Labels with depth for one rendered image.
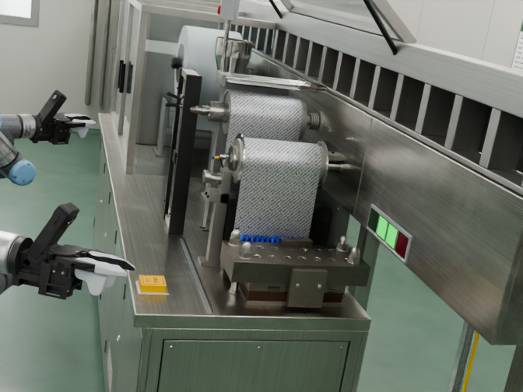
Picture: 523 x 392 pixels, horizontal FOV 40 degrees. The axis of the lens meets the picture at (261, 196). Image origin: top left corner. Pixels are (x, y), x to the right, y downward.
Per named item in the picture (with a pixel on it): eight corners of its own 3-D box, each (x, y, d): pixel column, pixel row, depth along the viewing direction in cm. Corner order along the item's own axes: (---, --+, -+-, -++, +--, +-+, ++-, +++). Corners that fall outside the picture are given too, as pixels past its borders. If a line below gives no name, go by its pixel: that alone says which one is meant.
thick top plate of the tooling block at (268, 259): (219, 259, 209) (222, 239, 207) (347, 264, 220) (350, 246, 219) (230, 282, 194) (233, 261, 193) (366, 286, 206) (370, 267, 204)
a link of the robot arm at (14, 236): (8, 227, 134) (-15, 235, 126) (31, 232, 134) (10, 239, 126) (4, 265, 136) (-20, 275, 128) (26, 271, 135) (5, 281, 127)
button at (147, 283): (138, 282, 202) (138, 274, 202) (163, 283, 204) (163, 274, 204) (140, 292, 196) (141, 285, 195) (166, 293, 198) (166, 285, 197)
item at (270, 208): (232, 238, 213) (240, 178, 208) (307, 242, 219) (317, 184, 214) (232, 239, 212) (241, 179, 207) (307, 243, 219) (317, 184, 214)
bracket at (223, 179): (195, 259, 225) (208, 165, 216) (215, 260, 227) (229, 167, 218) (198, 266, 220) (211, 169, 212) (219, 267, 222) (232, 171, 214)
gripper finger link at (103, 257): (134, 289, 133) (84, 281, 133) (138, 258, 133) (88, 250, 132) (131, 294, 130) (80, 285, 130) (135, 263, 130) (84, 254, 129)
